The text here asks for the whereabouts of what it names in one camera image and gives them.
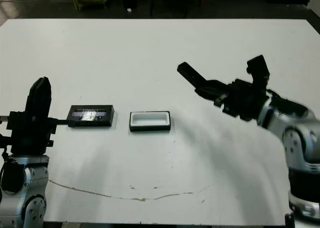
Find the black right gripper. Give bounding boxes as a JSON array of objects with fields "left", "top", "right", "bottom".
[{"left": 194, "top": 78, "right": 270, "bottom": 123}]

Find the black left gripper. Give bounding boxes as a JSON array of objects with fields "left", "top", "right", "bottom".
[{"left": 0, "top": 76, "right": 76, "bottom": 155}]

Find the black slim camera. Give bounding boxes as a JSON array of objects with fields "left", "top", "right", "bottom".
[{"left": 176, "top": 61, "right": 210, "bottom": 90}]

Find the black printed box lid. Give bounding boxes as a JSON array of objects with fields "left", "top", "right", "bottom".
[{"left": 67, "top": 104, "right": 116, "bottom": 128}]

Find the black box with white insert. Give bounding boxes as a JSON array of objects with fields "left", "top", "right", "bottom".
[{"left": 129, "top": 110, "right": 172, "bottom": 133}]

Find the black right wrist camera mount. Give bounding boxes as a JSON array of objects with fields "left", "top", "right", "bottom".
[{"left": 245, "top": 54, "right": 271, "bottom": 88}]

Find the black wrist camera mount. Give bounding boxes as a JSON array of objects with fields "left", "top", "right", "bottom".
[
  {"left": 0, "top": 129, "right": 13, "bottom": 151},
  {"left": 245, "top": 54, "right": 271, "bottom": 88}
]

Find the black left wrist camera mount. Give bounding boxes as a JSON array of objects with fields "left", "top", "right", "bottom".
[{"left": 0, "top": 129, "right": 13, "bottom": 151}]

